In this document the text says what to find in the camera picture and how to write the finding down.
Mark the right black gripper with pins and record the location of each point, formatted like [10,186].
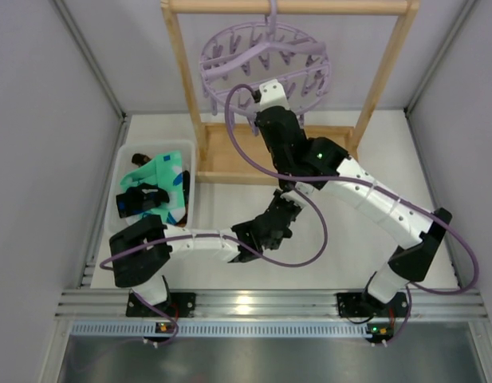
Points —
[267,120]

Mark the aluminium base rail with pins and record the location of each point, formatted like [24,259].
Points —
[270,304]

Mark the white perforated cable duct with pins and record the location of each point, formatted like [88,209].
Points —
[229,329]

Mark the wooden hanging rack frame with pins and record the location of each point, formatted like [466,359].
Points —
[191,24]

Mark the brown checkered sock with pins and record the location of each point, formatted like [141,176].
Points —
[139,159]

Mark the green sock with chevrons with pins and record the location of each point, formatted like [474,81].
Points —
[146,174]

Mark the white plastic laundry basket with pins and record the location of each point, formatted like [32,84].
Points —
[123,165]

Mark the green sock with white patches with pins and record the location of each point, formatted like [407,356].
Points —
[169,176]

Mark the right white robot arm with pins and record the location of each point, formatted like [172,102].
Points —
[432,233]

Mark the lilac round clip hanger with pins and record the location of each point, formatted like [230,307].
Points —
[261,53]

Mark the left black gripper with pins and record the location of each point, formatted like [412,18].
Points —
[289,200]

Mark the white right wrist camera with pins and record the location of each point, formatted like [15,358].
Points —
[272,94]

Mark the black sock with blue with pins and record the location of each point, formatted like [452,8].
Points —
[139,199]

